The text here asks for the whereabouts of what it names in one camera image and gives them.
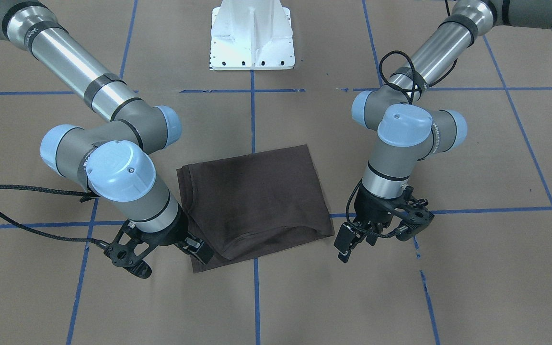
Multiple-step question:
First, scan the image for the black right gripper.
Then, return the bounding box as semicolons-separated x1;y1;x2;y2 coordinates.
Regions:
132;209;214;265

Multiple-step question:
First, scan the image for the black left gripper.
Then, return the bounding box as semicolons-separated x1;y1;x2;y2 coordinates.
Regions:
334;184;407;264

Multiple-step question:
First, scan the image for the brown t-shirt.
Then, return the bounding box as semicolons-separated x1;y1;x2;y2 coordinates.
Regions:
177;145;334;273

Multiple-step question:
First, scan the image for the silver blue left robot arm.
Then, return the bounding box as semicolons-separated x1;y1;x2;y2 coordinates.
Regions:
334;0;552;263

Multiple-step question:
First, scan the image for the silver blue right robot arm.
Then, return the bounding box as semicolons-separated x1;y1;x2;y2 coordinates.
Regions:
0;0;213;277

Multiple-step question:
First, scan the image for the blue tape line lengthwise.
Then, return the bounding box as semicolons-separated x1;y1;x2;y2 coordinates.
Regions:
250;70;261;345

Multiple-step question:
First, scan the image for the blue tape line crosswise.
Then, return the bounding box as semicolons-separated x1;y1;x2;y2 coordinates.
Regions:
0;206;552;229

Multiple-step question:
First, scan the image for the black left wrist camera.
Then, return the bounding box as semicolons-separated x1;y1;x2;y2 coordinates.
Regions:
393;186;434;241

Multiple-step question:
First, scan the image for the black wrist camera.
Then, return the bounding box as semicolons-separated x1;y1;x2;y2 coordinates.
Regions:
98;220;156;279
393;186;434;241

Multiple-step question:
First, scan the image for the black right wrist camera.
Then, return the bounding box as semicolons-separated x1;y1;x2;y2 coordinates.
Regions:
98;220;156;279

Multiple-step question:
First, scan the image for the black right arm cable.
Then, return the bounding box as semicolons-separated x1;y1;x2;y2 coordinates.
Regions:
0;185;114;248

